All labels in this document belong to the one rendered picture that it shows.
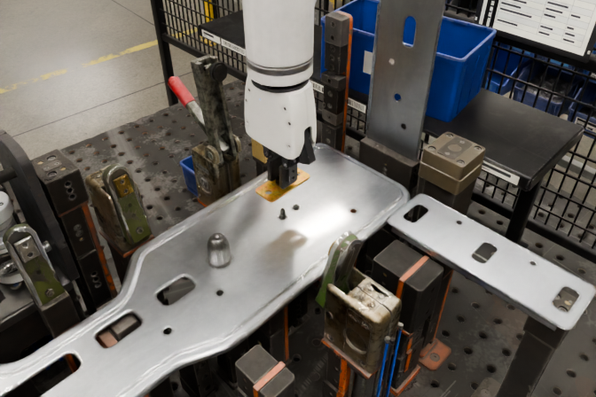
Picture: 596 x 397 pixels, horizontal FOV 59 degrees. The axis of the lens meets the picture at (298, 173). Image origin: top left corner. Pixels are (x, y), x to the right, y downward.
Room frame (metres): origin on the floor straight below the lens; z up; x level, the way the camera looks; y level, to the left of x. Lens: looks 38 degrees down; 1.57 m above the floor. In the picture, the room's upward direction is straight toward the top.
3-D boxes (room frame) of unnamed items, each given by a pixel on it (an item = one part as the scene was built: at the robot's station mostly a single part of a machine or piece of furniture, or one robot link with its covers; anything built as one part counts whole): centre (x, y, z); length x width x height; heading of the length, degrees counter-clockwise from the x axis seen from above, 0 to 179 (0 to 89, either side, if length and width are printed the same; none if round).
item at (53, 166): (0.58, 0.35, 0.91); 0.07 x 0.05 x 0.42; 45
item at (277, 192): (0.61, 0.02, 1.07); 0.08 x 0.04 x 0.01; 136
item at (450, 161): (0.71, -0.26, 0.88); 0.08 x 0.08 x 0.36; 45
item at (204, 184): (0.72, 0.14, 0.88); 0.07 x 0.06 x 0.35; 45
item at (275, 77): (0.61, 0.02, 1.26); 0.09 x 0.08 x 0.03; 45
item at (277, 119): (0.60, 0.02, 1.20); 0.10 x 0.07 x 0.11; 45
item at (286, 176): (0.59, 0.01, 1.11); 0.03 x 0.03 x 0.07; 45
